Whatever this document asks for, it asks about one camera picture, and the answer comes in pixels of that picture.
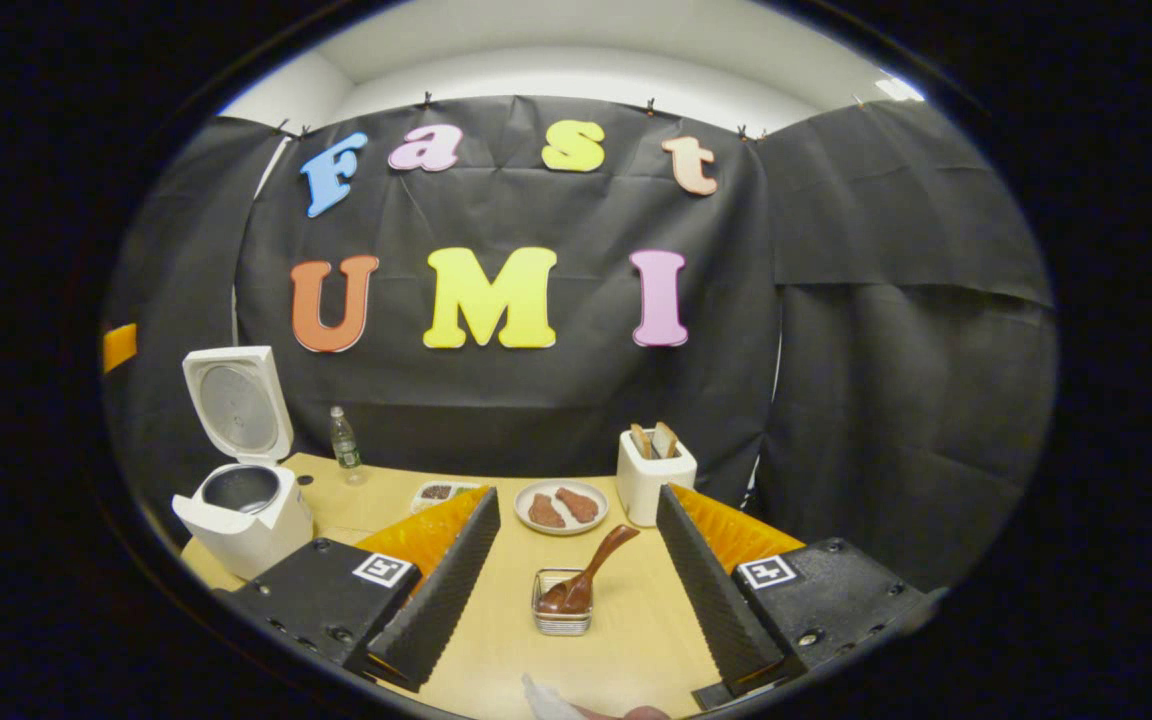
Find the black backdrop cloth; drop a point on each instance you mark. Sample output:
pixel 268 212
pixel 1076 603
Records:
pixel 836 350

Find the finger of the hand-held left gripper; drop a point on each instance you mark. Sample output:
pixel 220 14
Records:
pixel 119 348

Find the clear chopstick holder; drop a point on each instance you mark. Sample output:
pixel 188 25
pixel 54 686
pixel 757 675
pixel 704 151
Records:
pixel 561 626

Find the clear plastic water bottle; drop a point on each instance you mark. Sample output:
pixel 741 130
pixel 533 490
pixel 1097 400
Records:
pixel 344 445

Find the toasted bread slice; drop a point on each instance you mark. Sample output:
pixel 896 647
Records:
pixel 666 440
pixel 642 442

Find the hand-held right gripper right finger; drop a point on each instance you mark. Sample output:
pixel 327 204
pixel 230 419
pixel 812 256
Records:
pixel 711 600

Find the white crumpled sheet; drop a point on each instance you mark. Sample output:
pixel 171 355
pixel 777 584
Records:
pixel 546 700

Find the round white plate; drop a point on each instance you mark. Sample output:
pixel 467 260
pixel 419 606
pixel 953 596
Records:
pixel 564 530

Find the brown wooden spoon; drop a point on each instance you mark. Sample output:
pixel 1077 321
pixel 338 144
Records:
pixel 566 597

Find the white toaster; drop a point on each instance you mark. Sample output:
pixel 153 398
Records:
pixel 646 490

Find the brown meat piece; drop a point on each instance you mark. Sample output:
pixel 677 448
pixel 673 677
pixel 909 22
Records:
pixel 578 505
pixel 546 512

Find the white rice cooker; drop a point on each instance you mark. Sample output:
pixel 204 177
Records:
pixel 246 525

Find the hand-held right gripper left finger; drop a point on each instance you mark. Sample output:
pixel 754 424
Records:
pixel 446 600

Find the white divided grain dish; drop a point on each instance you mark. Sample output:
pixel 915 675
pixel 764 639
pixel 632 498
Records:
pixel 441 492

